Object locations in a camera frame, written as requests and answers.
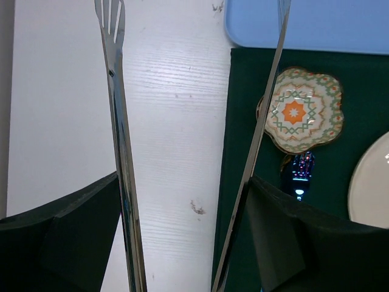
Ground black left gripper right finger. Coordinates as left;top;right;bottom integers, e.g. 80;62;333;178
246;177;388;291

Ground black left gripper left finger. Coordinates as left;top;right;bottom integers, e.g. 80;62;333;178
1;173;121;291

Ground stainless steel serving tongs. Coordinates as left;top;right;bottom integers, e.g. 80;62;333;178
94;1;291;291

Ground shiny blue metal fork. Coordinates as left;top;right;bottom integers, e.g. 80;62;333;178
280;151;315;201

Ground beige and blue ceramic plate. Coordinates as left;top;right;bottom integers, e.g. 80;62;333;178
348;133;388;229

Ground flower-shaped patterned small bowl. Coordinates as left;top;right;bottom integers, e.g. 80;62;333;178
264;67;345;155

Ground light blue plastic tray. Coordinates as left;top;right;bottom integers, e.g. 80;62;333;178
224;1;388;55

